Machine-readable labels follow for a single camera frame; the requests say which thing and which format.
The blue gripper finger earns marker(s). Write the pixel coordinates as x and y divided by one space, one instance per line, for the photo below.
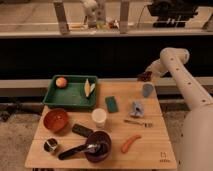
147 90

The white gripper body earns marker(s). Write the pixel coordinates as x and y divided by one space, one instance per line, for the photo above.
157 70

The dark purple grapes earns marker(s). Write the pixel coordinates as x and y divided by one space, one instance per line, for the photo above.
145 76

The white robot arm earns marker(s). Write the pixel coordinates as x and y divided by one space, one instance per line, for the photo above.
196 145

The white plastic cup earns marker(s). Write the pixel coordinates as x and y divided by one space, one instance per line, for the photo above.
99 116

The crumpled blue cloth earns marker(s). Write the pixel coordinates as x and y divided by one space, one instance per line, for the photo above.
136 110

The green sponge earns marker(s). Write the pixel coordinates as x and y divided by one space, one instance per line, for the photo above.
111 104

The orange carrot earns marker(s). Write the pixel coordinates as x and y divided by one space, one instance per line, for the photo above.
127 144

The black machine in background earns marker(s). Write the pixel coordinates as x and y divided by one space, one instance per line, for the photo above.
171 13

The green plastic tray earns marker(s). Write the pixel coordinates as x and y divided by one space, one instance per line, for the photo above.
72 96

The black rectangular block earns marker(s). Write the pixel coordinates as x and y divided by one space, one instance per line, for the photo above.
81 130

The orange fruit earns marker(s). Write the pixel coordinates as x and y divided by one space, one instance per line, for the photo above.
61 82

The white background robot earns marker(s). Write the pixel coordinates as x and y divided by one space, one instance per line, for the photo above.
95 13

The orange bowl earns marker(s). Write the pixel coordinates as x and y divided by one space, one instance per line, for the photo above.
56 119

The small metal can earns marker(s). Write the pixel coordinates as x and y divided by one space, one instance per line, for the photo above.
50 145

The black handled ladle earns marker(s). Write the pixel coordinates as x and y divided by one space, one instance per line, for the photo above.
90 148

